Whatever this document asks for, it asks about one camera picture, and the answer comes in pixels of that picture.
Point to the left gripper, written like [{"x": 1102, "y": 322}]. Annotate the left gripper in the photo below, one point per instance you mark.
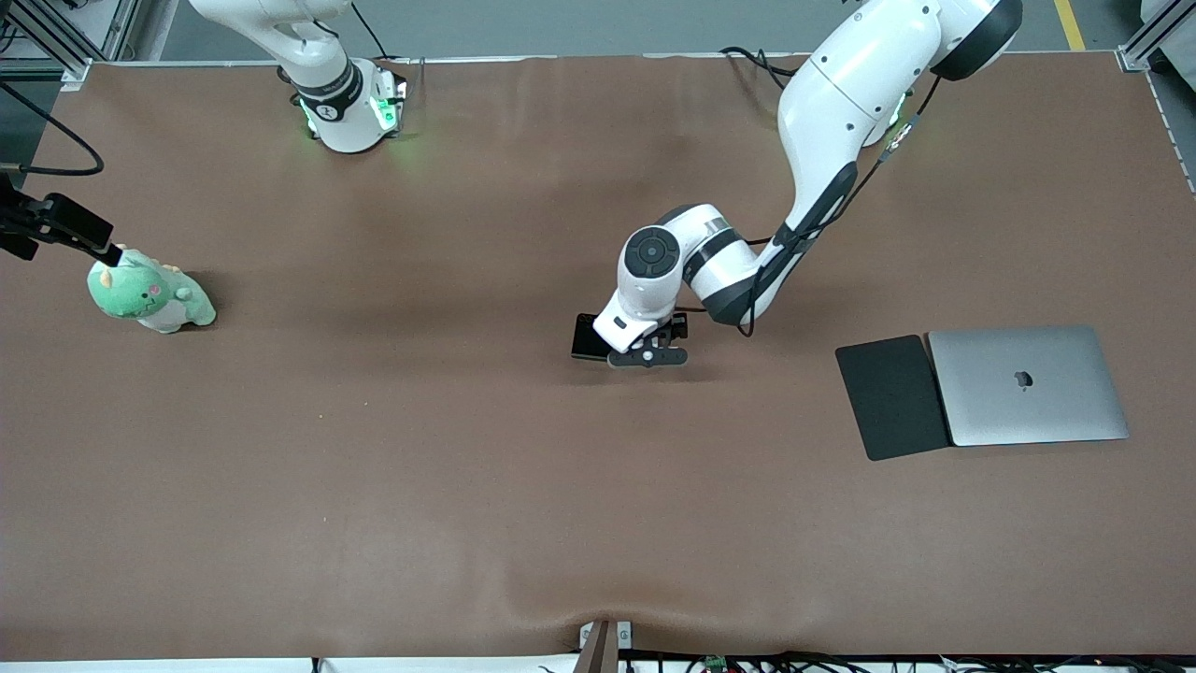
[{"x": 590, "y": 337}]

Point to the black flip phone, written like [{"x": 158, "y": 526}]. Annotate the black flip phone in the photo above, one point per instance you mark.
[{"x": 587, "y": 338}]

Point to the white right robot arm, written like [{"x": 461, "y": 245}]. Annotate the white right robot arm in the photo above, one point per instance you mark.
[{"x": 327, "y": 93}]

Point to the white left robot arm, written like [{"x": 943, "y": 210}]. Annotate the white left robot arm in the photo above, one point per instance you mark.
[{"x": 841, "y": 93}]

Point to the black mouse pad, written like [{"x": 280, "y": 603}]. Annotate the black mouse pad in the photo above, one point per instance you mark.
[{"x": 888, "y": 402}]

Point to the green dinosaur plush toy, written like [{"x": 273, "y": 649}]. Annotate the green dinosaur plush toy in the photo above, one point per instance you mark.
[{"x": 140, "y": 294}]

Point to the brown table cover mat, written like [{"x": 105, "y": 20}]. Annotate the brown table cover mat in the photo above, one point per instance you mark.
[{"x": 467, "y": 514}]

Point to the small green circuit board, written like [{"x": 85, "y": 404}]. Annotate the small green circuit board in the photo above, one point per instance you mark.
[{"x": 717, "y": 664}]

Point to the silver closed laptop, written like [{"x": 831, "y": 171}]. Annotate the silver closed laptop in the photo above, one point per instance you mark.
[{"x": 1056, "y": 411}]

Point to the aluminium frame profile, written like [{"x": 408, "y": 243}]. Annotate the aluminium frame profile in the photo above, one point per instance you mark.
[
  {"x": 1149, "y": 42},
  {"x": 65, "y": 56}
]

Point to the grey frame leg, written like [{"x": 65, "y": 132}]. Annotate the grey frame leg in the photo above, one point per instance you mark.
[{"x": 154, "y": 28}]

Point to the metal bracket with brown post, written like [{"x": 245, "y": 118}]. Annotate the metal bracket with brown post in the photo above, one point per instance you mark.
[{"x": 603, "y": 645}]

